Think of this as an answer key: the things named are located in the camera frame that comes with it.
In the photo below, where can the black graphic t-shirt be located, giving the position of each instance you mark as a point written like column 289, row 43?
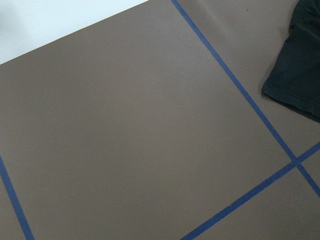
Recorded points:
column 294, row 81

